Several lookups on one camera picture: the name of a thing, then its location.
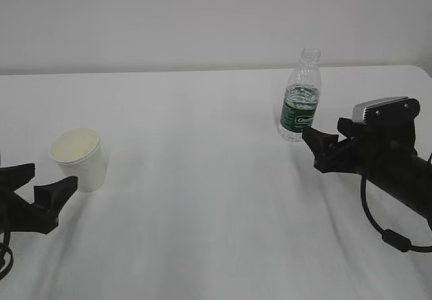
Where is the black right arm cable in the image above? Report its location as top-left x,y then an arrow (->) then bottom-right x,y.
360,149 -> 432,253

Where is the white paper cup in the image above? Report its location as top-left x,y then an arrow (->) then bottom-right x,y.
49,127 -> 106,193

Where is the clear green-label water bottle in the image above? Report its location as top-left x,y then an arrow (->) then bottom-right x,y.
277,47 -> 322,142

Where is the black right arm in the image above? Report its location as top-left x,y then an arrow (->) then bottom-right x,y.
302,118 -> 431,224

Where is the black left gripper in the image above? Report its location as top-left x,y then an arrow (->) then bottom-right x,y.
0,163 -> 78,234

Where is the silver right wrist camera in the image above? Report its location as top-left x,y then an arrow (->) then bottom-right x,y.
352,97 -> 421,126

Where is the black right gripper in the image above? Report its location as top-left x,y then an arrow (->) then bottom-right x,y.
302,118 -> 419,178

